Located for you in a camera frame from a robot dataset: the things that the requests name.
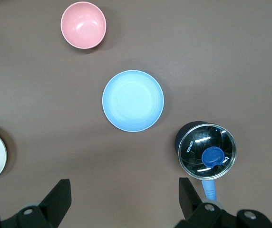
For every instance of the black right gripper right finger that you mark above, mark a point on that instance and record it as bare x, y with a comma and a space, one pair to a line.
190, 204

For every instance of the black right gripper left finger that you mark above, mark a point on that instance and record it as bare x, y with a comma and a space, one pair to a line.
55, 204

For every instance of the light blue shallow bowl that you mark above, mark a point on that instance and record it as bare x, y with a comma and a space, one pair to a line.
133, 101

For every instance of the black metal pot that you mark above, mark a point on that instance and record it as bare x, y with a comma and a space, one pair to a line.
195, 147

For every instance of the brown table cloth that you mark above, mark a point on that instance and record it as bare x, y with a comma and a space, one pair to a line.
209, 59

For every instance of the small pink deep bowl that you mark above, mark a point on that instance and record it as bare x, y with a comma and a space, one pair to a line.
83, 25

